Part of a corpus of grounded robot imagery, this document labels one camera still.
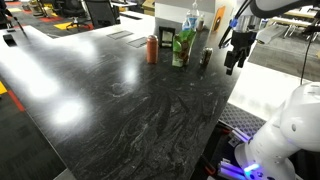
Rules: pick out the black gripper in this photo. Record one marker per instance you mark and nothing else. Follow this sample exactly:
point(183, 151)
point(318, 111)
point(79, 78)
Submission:
point(242, 41)

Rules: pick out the black root beer can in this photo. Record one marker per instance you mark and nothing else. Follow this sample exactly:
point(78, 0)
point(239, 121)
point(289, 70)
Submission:
point(206, 56)

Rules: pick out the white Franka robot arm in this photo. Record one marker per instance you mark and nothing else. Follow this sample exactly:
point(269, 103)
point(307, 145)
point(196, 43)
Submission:
point(293, 133)

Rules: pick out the orange can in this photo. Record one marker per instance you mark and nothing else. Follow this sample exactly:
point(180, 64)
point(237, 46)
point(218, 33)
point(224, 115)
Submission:
point(152, 49)

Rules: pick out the orange poster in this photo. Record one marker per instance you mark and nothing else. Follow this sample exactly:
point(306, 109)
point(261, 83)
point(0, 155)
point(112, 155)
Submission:
point(218, 18)

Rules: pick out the small brown bottle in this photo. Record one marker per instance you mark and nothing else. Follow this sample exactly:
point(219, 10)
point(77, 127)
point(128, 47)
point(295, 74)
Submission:
point(200, 22)

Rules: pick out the green snack bag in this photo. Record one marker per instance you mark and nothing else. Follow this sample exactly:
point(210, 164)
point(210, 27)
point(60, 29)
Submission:
point(182, 48)

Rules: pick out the clear water bottle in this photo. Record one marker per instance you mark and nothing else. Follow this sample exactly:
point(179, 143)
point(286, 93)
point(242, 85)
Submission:
point(191, 18)

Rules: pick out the grey table outlet plate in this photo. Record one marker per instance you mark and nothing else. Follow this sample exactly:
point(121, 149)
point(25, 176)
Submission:
point(138, 42)
point(120, 34)

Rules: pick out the purple lit white blocks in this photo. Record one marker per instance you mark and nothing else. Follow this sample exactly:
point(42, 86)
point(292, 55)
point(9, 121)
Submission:
point(231, 168)

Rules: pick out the black office chair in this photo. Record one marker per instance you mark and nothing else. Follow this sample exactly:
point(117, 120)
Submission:
point(75, 13)
point(100, 13)

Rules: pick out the black pole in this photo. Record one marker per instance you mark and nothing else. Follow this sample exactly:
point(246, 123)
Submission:
point(18, 23)

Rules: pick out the black table slot cover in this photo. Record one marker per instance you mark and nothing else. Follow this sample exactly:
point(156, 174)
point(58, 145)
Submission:
point(9, 39)

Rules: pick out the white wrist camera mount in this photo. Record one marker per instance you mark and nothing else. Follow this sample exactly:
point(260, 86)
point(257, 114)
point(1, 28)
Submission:
point(271, 33)

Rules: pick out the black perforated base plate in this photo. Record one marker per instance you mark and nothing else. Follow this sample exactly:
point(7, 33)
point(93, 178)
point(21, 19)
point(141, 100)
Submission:
point(240, 118)

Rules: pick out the black picture frame stand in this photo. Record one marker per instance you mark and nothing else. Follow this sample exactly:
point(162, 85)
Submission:
point(166, 36)

